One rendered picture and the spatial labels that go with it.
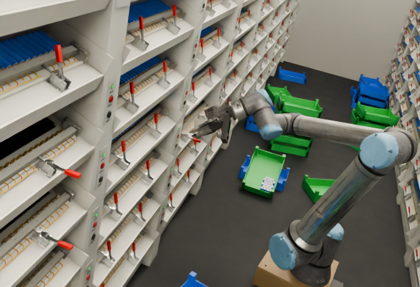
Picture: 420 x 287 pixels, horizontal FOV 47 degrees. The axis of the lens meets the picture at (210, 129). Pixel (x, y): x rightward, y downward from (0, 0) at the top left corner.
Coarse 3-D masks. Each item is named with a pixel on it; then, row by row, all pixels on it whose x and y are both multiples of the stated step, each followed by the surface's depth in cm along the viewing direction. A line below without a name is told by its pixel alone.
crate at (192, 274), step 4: (192, 272) 155; (188, 276) 155; (192, 276) 154; (188, 280) 155; (192, 280) 154; (196, 280) 156; (184, 284) 154; (188, 284) 156; (192, 284) 156; (196, 284) 156; (200, 284) 155
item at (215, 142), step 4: (216, 132) 326; (220, 132) 332; (216, 136) 324; (220, 136) 326; (212, 140) 317; (216, 140) 322; (220, 140) 325; (212, 144) 314; (216, 144) 317; (220, 144) 320; (212, 148) 311; (216, 148) 313; (212, 152) 303; (208, 156) 300; (208, 160) 287
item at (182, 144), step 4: (204, 100) 263; (208, 100) 263; (208, 104) 264; (212, 104) 263; (216, 104) 263; (188, 128) 235; (184, 132) 230; (188, 132) 232; (196, 132) 237; (180, 140) 223; (188, 140) 227; (180, 144) 220; (184, 144) 222; (180, 148) 209; (180, 152) 218; (176, 156) 214
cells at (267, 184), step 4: (264, 180) 301; (268, 180) 301; (272, 180) 301; (264, 184) 300; (268, 184) 299; (272, 184) 301; (260, 188) 298; (264, 188) 297; (268, 188) 298; (272, 188) 299; (268, 192) 298
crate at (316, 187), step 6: (306, 180) 322; (312, 180) 325; (318, 180) 326; (324, 180) 327; (330, 180) 328; (306, 186) 318; (312, 186) 325; (318, 186) 327; (324, 186) 328; (312, 192) 309; (318, 192) 305; (324, 192) 321; (312, 198) 309; (318, 198) 307
